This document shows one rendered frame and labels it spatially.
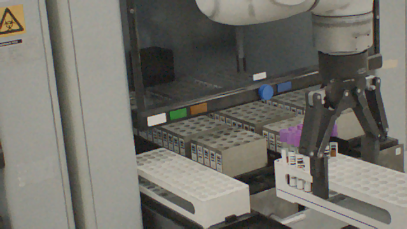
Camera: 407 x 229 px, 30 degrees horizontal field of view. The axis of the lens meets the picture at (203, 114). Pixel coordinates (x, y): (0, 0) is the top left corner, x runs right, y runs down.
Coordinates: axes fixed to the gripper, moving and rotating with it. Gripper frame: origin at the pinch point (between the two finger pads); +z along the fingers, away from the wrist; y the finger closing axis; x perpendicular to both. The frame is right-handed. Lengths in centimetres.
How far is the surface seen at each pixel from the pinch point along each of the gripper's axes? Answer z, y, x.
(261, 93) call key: -6.2, 7.4, 30.9
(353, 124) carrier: 6.7, 33.7, 33.2
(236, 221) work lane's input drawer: 10.1, -10.5, 16.1
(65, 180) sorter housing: 1.4, -33.5, 34.2
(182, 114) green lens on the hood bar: -6.0, -10.4, 31.5
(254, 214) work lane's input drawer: 10.1, -6.8, 16.2
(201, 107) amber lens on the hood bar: -6.4, -6.2, 31.6
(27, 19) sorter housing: -27, -36, 34
